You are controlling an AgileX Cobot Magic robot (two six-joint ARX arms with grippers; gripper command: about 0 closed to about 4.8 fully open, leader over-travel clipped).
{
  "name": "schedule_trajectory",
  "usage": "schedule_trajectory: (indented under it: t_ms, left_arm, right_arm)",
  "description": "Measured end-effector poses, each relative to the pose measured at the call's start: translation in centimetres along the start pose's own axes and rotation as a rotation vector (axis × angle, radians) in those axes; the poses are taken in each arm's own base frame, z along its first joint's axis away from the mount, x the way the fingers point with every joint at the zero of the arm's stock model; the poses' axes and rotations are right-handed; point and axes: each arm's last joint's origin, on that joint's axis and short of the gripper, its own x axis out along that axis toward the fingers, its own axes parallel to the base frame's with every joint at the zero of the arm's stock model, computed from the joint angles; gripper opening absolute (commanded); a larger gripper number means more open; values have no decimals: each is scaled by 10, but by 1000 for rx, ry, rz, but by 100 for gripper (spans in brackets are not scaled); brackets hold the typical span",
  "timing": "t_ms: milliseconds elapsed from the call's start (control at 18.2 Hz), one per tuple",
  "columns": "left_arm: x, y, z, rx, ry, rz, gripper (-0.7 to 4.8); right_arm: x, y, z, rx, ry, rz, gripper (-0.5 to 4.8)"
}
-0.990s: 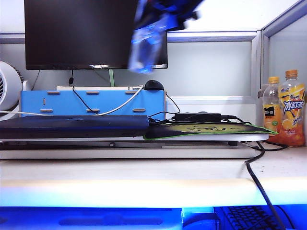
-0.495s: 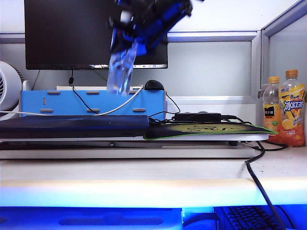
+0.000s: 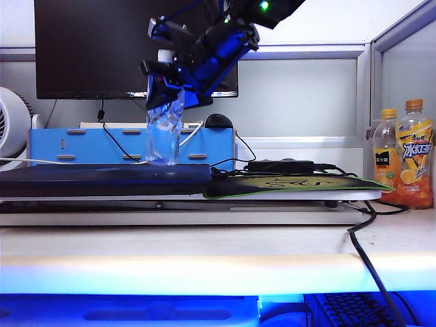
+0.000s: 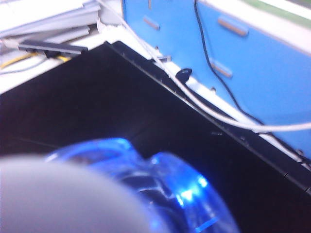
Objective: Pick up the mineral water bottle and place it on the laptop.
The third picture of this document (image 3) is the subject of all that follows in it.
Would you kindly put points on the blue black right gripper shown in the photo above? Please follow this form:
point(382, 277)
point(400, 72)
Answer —
point(218, 58)

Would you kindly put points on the clear mineral water bottle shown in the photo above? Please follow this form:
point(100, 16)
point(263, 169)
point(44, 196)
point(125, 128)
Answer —
point(163, 143)

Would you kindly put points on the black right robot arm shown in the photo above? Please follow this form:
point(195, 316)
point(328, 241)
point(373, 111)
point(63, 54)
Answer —
point(279, 10)

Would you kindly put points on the dark blue closed laptop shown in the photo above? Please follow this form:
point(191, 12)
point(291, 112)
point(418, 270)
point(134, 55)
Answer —
point(102, 180)

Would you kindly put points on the small orange juice bottle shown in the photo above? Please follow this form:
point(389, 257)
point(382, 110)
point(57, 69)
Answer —
point(384, 163)

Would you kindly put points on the large iced tea bottle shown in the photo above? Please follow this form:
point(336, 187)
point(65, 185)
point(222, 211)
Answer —
point(413, 163)

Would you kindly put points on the black computer monitor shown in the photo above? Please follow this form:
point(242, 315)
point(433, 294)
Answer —
point(92, 47)

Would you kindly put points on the black computer mouse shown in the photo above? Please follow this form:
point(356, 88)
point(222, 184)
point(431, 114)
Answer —
point(218, 122)

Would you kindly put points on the blue wooden organizer box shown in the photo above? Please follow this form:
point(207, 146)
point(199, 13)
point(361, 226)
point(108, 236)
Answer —
point(85, 146)

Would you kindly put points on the black power adapter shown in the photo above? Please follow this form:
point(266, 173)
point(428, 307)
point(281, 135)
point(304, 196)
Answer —
point(279, 166)

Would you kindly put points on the white desk riser platform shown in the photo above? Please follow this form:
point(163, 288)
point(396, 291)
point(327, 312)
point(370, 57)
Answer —
point(204, 218)

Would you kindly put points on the white round desk fan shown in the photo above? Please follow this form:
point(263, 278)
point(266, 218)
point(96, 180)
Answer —
point(12, 129)

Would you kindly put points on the black green-edged mouse pad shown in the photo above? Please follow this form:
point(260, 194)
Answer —
point(334, 185)

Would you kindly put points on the blue plastic panel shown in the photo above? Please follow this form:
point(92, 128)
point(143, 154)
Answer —
point(102, 306)

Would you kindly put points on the black keyboard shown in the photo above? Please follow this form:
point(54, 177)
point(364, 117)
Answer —
point(354, 310)

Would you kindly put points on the grey back partition frame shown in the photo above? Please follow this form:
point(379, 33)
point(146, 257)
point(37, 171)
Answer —
point(299, 51)

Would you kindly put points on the grey side partition frame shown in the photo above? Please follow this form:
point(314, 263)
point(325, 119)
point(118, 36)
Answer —
point(398, 30)

